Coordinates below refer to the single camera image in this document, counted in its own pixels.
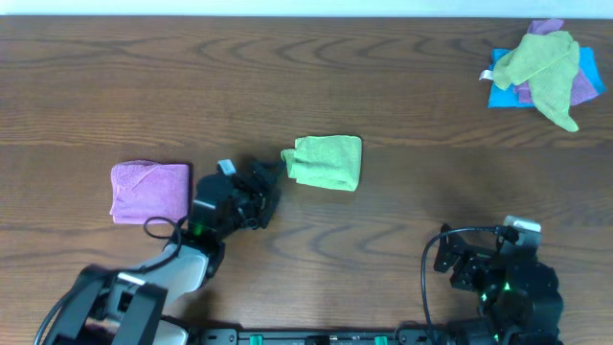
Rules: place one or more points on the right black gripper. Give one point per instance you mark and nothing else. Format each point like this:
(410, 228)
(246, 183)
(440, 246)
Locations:
(473, 263)

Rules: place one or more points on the folded purple cloth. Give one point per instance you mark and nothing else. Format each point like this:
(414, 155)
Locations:
(144, 189)

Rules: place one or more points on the green microfiber cloth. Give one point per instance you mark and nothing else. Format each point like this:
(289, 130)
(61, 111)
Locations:
(328, 162)

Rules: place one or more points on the blue cloth in pile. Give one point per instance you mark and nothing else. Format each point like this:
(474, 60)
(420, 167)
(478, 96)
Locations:
(509, 98)

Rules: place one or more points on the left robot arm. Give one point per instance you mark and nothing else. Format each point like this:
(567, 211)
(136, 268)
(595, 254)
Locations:
(125, 305)

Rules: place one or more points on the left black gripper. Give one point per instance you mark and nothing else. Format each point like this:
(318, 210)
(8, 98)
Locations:
(259, 190)

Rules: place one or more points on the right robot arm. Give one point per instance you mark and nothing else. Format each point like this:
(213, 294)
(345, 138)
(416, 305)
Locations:
(518, 297)

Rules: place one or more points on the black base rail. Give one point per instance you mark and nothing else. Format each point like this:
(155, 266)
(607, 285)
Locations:
(406, 336)

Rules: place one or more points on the green cloth on pile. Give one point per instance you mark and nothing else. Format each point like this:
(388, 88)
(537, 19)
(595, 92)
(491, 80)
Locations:
(548, 63)

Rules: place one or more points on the purple cloth in pile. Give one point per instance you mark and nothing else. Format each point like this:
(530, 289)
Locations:
(587, 84)

